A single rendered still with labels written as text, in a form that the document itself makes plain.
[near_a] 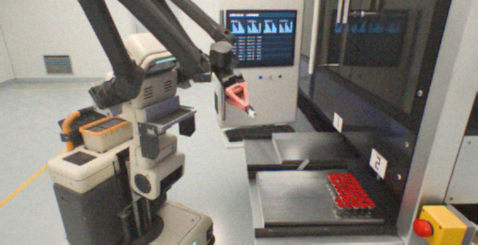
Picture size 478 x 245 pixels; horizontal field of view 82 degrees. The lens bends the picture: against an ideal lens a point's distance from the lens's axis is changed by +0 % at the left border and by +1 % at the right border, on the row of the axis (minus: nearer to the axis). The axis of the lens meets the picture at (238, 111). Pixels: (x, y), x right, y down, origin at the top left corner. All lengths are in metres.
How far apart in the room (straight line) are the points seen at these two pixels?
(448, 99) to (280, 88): 1.08
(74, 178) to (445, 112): 1.36
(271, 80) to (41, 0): 6.10
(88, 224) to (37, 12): 6.07
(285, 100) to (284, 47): 0.32
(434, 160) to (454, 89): 0.17
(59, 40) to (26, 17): 0.73
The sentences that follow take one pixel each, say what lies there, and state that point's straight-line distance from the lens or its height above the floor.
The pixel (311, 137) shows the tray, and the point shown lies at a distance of 1.40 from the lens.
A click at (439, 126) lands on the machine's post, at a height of 1.23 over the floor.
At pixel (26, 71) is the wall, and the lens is 7.66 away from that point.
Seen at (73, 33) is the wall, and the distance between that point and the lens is 6.95.
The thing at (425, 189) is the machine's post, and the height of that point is 1.06.
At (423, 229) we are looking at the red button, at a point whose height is 1.01.
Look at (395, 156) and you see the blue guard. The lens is 0.90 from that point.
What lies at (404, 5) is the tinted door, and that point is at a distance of 0.91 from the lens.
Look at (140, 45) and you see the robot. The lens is 1.13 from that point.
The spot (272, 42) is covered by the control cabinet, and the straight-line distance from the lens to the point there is 1.60.
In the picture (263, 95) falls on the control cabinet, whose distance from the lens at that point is 1.65.
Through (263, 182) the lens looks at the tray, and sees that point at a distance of 1.04.
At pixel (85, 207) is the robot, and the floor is 0.62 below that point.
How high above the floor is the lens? 1.47
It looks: 20 degrees down
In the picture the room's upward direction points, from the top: straight up
